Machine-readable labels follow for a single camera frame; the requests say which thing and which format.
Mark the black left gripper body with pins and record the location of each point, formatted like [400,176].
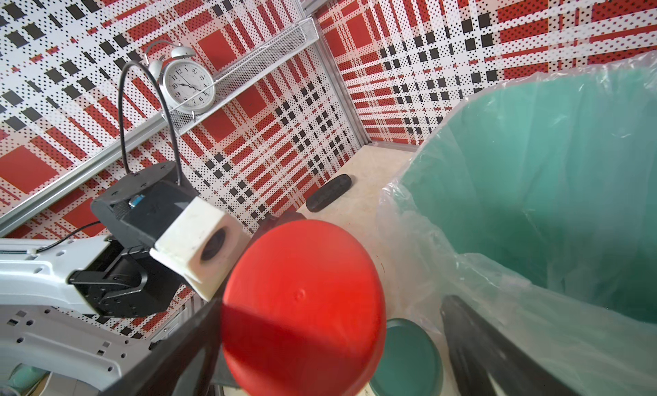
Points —
[125,280]

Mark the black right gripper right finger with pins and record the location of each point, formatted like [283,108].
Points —
[485,361]

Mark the white twin-bell alarm clock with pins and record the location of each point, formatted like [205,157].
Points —
[187,85]

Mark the green plastic trash bin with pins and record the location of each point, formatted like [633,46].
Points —
[555,180]

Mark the white wire mesh shelf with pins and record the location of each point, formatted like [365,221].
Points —
[233,81]

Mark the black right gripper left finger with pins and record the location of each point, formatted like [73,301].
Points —
[183,364]

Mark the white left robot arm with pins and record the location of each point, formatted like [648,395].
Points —
[48,288]

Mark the green lid peanut jar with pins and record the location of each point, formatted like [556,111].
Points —
[411,363]

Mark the clear plastic bin liner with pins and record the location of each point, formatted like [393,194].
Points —
[593,350]

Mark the red jar lid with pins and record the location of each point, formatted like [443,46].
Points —
[304,313]

